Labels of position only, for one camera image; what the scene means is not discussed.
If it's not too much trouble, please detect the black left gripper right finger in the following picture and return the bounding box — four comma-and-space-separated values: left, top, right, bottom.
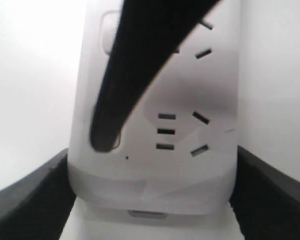
229, 146, 300, 240

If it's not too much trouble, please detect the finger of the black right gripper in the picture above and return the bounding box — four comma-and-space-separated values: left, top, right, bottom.
89, 0, 217, 153

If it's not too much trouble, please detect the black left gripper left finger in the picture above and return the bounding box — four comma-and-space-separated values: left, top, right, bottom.
0, 149, 77, 240

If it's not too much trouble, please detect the white five-outlet power strip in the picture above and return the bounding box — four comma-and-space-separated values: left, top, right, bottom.
68, 0, 241, 216

